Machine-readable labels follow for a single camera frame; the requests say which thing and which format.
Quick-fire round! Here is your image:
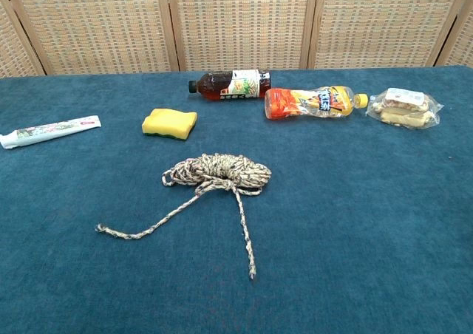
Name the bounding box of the dark iced tea bottle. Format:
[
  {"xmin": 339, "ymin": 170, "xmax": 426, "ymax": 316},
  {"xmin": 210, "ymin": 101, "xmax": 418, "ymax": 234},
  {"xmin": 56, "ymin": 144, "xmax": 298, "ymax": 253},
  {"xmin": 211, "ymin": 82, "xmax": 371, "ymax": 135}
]
[{"xmin": 188, "ymin": 69, "xmax": 272, "ymax": 100}]

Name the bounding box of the woven rattan screen panel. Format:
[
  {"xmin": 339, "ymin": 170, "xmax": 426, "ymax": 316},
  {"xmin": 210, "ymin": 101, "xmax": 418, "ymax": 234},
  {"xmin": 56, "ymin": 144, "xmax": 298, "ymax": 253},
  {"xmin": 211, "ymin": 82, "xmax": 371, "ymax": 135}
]
[
  {"xmin": 435, "ymin": 1, "xmax": 473, "ymax": 68},
  {"xmin": 308, "ymin": 0, "xmax": 465, "ymax": 70},
  {"xmin": 0, "ymin": 0, "xmax": 46, "ymax": 79},
  {"xmin": 164, "ymin": 0, "xmax": 319, "ymax": 72},
  {"xmin": 1, "ymin": 0, "xmax": 180, "ymax": 76}
]

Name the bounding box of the orange juice plastic bottle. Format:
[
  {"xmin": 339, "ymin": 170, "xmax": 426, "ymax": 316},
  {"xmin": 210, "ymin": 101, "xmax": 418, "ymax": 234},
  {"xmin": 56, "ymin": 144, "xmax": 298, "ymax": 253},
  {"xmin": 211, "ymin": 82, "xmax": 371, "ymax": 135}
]
[{"xmin": 264, "ymin": 85, "xmax": 370, "ymax": 121}]

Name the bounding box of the speckled beige braided rope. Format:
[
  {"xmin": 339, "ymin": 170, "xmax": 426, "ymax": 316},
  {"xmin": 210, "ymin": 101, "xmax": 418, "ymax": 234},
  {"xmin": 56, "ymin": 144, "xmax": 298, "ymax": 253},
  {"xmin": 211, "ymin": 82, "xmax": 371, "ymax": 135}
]
[{"xmin": 95, "ymin": 153, "xmax": 273, "ymax": 279}]

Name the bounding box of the yellow green scrubbing sponge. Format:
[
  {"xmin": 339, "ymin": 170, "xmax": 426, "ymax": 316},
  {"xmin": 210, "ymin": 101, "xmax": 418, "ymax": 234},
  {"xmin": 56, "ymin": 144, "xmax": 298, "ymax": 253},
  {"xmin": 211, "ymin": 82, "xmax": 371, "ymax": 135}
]
[{"xmin": 141, "ymin": 108, "xmax": 198, "ymax": 141}]

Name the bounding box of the clear bag of pastries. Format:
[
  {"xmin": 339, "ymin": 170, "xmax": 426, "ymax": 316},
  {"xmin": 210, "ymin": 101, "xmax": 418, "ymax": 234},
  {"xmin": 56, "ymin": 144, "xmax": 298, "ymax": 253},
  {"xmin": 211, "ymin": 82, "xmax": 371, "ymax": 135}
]
[{"xmin": 365, "ymin": 87, "xmax": 444, "ymax": 130}]

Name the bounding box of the white floral toothpaste tube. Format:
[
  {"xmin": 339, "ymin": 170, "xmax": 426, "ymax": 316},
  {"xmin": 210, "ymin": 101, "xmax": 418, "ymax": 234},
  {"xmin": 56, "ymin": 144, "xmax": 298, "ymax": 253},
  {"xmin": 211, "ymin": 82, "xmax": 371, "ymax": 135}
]
[{"xmin": 0, "ymin": 115, "xmax": 102, "ymax": 150}]

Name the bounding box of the blue carpet table cover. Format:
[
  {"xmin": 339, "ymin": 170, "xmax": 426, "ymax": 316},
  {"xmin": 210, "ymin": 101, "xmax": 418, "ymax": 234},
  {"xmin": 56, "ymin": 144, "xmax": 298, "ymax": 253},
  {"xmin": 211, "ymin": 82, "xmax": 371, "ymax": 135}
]
[{"xmin": 0, "ymin": 65, "xmax": 473, "ymax": 334}]

